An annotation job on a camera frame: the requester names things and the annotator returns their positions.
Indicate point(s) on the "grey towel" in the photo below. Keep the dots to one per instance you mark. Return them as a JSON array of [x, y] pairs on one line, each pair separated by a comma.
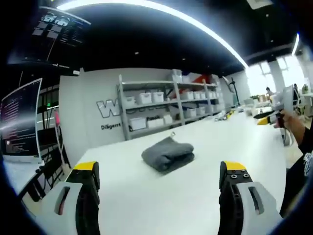
[[168, 154]]

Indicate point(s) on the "person's right hand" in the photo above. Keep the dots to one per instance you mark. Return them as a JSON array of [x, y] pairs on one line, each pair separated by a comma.
[[292, 124]]

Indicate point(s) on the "small items with yellow parts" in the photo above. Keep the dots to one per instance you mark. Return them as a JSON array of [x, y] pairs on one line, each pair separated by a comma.
[[226, 115]]

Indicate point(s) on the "black floor stand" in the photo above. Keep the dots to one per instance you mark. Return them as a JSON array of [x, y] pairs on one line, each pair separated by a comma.
[[232, 90]]

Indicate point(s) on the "short ceiling light strip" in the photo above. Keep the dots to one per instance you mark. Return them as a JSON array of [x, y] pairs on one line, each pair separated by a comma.
[[296, 44]]

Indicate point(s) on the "white side desk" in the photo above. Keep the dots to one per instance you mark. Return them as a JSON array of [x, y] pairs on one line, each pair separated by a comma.
[[17, 176]]

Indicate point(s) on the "person's dark clothing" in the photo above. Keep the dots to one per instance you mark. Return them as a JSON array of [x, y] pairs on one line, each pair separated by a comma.
[[302, 181]]

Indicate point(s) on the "dark equipment rack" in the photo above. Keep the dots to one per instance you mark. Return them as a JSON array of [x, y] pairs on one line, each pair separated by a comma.
[[49, 132]]

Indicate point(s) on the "orange item on shelf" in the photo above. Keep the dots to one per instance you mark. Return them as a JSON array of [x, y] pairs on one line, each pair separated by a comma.
[[201, 79]]

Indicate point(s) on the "grey metal storage shelf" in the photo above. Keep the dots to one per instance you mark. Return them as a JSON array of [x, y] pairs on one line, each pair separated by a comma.
[[174, 102]]

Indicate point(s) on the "group of white storage boxes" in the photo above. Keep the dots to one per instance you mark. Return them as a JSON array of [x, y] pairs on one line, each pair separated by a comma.
[[156, 96]]

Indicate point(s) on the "long ceiling light strip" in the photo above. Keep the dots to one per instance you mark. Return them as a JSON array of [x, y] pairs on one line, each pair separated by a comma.
[[185, 19]]

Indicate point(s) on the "large dark hanging monitor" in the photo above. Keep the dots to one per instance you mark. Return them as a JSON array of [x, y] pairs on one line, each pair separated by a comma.
[[53, 34]]

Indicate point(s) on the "computer monitor with silver frame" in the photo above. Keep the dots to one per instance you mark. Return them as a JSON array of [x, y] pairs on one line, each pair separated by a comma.
[[20, 122]]

